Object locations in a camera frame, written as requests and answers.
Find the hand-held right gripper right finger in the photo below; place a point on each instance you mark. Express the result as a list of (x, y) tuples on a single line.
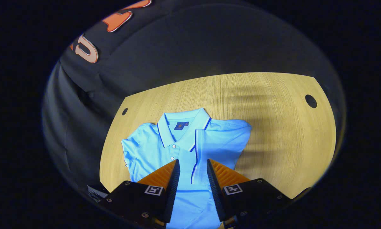
[(216, 194)]

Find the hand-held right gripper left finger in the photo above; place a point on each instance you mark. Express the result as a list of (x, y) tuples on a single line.
[(172, 190)]

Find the light blue T-shirt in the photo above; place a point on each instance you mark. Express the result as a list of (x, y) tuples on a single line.
[(152, 149)]

